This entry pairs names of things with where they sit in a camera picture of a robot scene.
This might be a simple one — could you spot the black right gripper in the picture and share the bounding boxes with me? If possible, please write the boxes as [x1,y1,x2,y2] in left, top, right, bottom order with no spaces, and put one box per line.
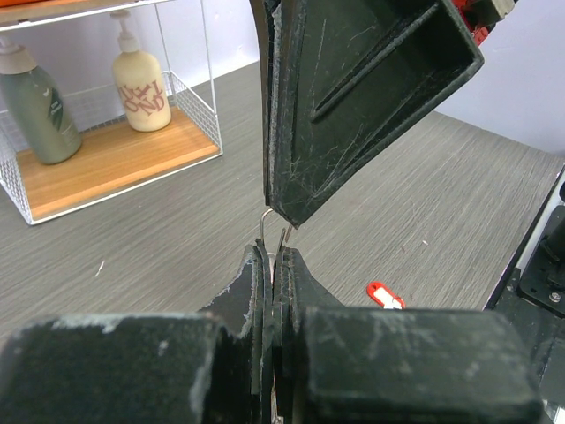
[451,0,515,44]

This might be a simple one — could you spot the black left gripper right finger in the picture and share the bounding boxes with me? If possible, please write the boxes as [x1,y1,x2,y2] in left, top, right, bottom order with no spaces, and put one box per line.
[273,248,543,423]

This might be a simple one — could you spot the white paper cup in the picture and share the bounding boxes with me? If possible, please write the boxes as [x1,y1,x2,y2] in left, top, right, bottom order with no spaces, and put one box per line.
[110,10,171,133]

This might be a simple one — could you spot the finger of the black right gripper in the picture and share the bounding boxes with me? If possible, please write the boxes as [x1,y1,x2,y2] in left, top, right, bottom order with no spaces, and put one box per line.
[250,0,282,207]
[268,1,484,226]

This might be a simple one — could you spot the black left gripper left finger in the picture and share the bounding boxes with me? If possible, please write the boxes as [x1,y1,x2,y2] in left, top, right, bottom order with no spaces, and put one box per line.
[1,242,273,423]

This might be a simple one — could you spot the large metal keyring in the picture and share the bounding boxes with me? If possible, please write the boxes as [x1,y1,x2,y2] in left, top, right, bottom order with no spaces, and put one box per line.
[259,208,294,259]

